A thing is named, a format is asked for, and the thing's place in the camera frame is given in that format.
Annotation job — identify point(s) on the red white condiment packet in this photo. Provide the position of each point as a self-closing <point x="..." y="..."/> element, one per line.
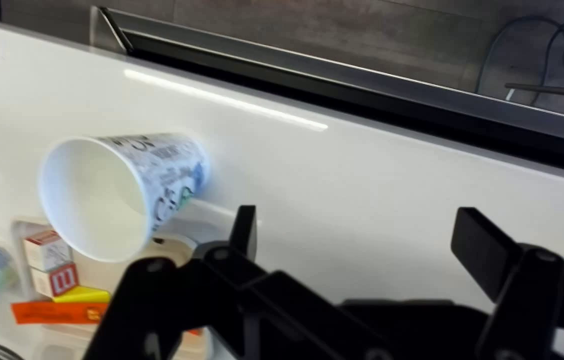
<point x="51" y="263"/>

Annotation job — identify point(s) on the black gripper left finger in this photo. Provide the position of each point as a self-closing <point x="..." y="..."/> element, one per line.
<point x="244" y="231"/>

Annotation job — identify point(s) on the yellow condiment packet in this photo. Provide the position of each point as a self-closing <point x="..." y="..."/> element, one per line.
<point x="81" y="295"/>

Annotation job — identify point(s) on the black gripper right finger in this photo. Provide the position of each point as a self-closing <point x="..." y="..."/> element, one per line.
<point x="484" y="251"/>

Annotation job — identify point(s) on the patterned paper coffee cup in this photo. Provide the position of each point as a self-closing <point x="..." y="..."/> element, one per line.
<point x="106" y="197"/>

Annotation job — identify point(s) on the orange packet in food pack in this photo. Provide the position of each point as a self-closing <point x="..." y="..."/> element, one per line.
<point x="59" y="313"/>

